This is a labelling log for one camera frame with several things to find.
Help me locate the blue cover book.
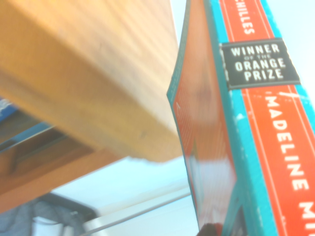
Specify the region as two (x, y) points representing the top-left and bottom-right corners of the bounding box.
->
(0, 97), (54, 152)

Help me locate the wooden bookshelf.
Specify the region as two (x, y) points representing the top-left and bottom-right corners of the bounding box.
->
(0, 0), (184, 214)

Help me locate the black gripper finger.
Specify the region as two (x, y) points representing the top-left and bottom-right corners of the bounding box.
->
(198, 222), (224, 236)

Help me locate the teal and orange paperback book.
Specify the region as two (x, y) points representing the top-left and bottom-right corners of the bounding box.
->
(166, 0), (315, 236)

